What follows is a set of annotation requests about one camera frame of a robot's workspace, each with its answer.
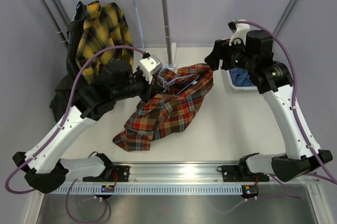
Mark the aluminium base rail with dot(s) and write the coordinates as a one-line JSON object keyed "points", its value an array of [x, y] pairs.
{"points": [[179, 172]]}

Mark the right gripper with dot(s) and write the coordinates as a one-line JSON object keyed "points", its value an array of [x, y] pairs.
{"points": [[221, 49]]}

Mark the black shirt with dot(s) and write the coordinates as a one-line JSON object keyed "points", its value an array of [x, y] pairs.
{"points": [[62, 92]]}

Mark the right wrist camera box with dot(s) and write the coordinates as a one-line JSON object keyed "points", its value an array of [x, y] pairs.
{"points": [[239, 29]]}

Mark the blue hanger of red shirt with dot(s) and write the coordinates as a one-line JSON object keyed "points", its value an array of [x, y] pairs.
{"points": [[172, 83]]}

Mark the red plaid shirt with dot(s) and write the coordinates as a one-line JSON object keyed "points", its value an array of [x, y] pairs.
{"points": [[165, 114]]}

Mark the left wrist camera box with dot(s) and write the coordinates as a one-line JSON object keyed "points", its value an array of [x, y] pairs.
{"points": [[150, 66]]}

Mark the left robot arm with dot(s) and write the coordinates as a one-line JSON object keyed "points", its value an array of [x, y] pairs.
{"points": [[45, 169]]}

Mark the white plastic basket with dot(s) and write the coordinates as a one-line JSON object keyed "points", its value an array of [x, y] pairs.
{"points": [[240, 88]]}

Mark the blue hanger of black shirt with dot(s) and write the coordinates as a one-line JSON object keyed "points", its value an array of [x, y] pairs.
{"points": [[76, 7]]}

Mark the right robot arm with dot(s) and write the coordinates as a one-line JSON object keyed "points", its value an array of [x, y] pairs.
{"points": [[275, 83]]}

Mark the yellow plaid shirt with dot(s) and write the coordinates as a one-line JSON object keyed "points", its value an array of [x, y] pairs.
{"points": [[104, 26]]}

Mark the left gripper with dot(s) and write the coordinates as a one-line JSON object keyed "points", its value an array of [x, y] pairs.
{"points": [[150, 90]]}

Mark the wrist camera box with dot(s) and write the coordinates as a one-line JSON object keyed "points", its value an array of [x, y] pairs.
{"points": [[150, 66], [239, 29]]}

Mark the white slotted cable duct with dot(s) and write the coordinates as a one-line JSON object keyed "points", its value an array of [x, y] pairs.
{"points": [[149, 189]]}

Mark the blue checked shirt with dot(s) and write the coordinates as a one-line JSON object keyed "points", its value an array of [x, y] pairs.
{"points": [[240, 78]]}

